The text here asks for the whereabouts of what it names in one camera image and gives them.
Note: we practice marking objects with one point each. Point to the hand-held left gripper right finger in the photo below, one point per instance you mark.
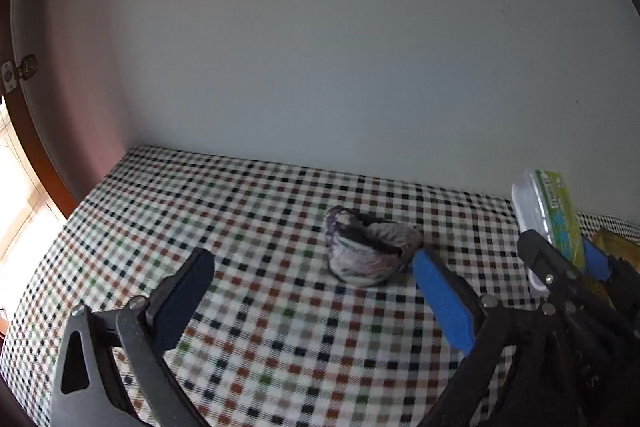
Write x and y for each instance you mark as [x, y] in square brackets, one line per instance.
[445, 302]

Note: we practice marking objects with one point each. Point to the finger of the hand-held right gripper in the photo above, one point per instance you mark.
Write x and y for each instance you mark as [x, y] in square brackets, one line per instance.
[542, 259]
[597, 259]

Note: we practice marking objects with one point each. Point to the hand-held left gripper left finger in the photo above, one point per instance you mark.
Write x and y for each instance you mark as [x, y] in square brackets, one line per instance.
[182, 292]

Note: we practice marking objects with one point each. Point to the gold metal tin box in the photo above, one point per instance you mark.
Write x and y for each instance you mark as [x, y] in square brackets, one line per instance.
[617, 241]

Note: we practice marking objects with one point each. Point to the clear plastic box green label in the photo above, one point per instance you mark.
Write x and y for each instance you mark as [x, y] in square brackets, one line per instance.
[547, 207]

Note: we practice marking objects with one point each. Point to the grey cloth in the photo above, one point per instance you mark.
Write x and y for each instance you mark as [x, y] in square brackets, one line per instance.
[367, 252]

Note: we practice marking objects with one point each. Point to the checkered tablecloth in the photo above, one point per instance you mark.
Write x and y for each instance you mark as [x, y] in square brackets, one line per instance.
[250, 207]

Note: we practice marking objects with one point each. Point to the brown wooden door frame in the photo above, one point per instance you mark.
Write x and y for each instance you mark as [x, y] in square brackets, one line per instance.
[40, 157]

